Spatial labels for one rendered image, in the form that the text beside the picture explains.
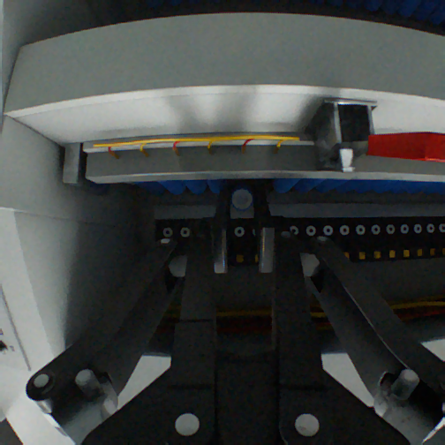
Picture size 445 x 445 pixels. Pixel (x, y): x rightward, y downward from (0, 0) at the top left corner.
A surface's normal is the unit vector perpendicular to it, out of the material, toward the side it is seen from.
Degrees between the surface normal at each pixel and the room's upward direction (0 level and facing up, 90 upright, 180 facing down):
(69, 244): 90
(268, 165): 109
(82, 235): 90
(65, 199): 90
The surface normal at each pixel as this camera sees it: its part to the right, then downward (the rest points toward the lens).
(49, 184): 1.00, -0.01
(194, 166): -0.04, -0.07
